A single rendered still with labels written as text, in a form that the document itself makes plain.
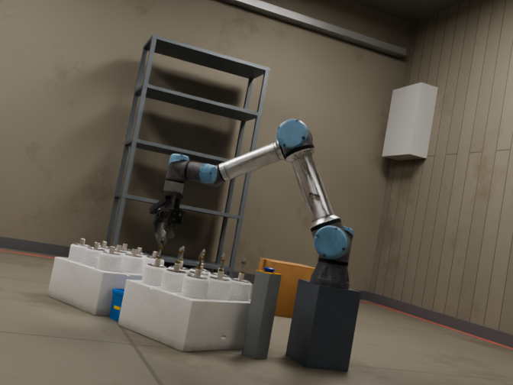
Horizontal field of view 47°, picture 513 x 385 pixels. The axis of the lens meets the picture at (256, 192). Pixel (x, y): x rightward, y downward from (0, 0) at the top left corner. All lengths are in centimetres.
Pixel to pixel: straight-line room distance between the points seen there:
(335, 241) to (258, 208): 305
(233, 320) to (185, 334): 24
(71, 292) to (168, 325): 65
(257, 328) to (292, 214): 313
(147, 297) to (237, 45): 329
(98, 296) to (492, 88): 344
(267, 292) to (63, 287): 99
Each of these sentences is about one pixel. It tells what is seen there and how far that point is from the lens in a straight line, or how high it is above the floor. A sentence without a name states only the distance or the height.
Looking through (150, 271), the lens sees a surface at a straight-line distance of 234.
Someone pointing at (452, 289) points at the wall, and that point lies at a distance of 480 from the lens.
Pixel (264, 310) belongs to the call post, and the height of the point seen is 18.
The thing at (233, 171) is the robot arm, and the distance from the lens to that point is 239.
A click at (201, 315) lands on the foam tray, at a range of 215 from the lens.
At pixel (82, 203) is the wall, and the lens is 479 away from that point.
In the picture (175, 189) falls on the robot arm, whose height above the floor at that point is 56.
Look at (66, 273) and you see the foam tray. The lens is 275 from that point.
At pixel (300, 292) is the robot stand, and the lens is 233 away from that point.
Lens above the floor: 46
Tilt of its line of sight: 4 degrees up
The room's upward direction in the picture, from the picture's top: 10 degrees clockwise
